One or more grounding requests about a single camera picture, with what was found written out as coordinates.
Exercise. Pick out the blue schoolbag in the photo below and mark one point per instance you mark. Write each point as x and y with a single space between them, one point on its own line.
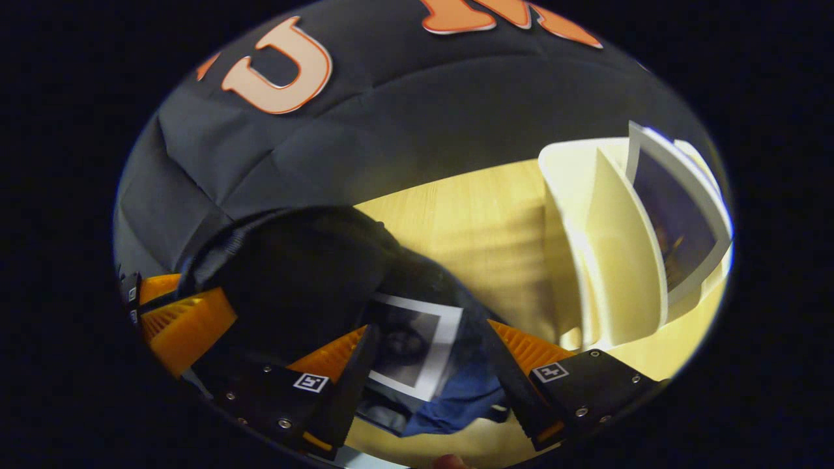
293 280

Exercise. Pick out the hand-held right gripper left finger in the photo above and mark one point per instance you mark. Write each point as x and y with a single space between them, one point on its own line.
352 391

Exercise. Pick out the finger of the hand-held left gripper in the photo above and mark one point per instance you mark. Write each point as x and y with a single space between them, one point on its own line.
189 332
159 286

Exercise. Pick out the grey cover book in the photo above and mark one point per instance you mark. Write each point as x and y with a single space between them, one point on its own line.
417 345

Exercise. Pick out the white bookshelf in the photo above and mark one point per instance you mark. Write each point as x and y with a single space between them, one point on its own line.
619 260

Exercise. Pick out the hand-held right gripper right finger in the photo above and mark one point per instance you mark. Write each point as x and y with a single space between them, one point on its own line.
515 391

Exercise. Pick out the blue cover book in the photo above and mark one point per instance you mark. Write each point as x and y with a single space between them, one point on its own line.
677 221

